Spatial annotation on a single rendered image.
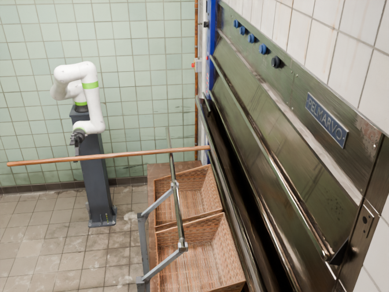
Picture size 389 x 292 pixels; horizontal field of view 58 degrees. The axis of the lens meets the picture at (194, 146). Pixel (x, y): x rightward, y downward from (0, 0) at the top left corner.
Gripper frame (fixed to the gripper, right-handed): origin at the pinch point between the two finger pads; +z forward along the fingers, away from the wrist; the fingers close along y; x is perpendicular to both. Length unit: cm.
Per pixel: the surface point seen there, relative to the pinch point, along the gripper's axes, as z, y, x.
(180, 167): -61, 62, -77
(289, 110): 102, -72, -100
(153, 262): 46, 62, -47
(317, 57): 118, -96, -98
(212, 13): -36, -79, -99
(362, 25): 135, -108, -98
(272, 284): 133, -21, -89
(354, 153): 142, -79, -99
